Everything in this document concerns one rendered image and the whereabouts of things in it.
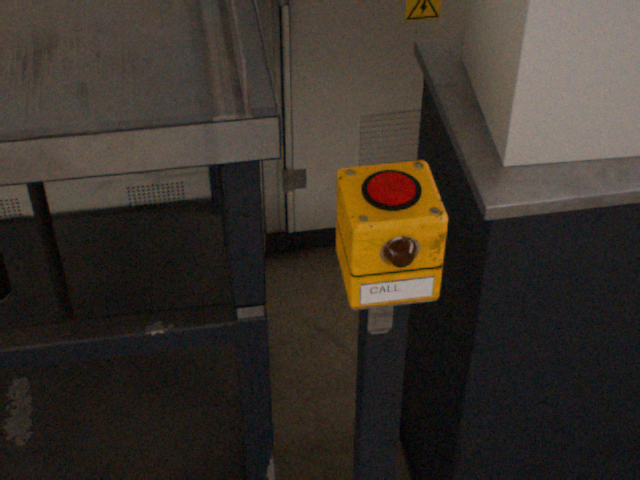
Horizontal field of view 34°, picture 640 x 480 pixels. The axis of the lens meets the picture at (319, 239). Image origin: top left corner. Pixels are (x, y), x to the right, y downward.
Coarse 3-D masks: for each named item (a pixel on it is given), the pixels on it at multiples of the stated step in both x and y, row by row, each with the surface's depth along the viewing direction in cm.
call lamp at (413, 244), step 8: (392, 240) 86; (400, 240) 86; (408, 240) 86; (416, 240) 86; (384, 248) 86; (392, 248) 86; (400, 248) 85; (408, 248) 86; (416, 248) 86; (384, 256) 86; (392, 256) 86; (400, 256) 86; (408, 256) 86; (416, 256) 87; (392, 264) 86; (400, 264) 86; (408, 264) 86
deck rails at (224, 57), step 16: (208, 0) 119; (224, 0) 119; (208, 16) 117; (224, 16) 117; (208, 32) 114; (224, 32) 114; (208, 48) 112; (224, 48) 112; (240, 48) 101; (208, 64) 110; (224, 64) 110; (240, 64) 103; (208, 80) 108; (224, 80) 108; (240, 80) 106; (224, 96) 106; (240, 96) 106; (224, 112) 104; (240, 112) 104
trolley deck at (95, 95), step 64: (0, 0) 120; (64, 0) 120; (128, 0) 120; (192, 0) 120; (0, 64) 110; (64, 64) 111; (128, 64) 111; (192, 64) 111; (256, 64) 111; (0, 128) 103; (64, 128) 103; (128, 128) 103; (192, 128) 104; (256, 128) 105
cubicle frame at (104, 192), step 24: (192, 168) 194; (0, 192) 190; (24, 192) 191; (48, 192) 192; (72, 192) 193; (96, 192) 194; (120, 192) 195; (144, 192) 196; (168, 192) 197; (192, 192) 198; (0, 216) 194; (24, 216) 195; (72, 216) 197; (264, 240) 210
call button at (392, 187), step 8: (376, 176) 88; (384, 176) 88; (392, 176) 88; (400, 176) 88; (368, 184) 88; (376, 184) 87; (384, 184) 87; (392, 184) 87; (400, 184) 87; (408, 184) 87; (368, 192) 87; (376, 192) 87; (384, 192) 87; (392, 192) 87; (400, 192) 87; (408, 192) 87; (376, 200) 86; (384, 200) 86; (392, 200) 86; (400, 200) 86; (408, 200) 86
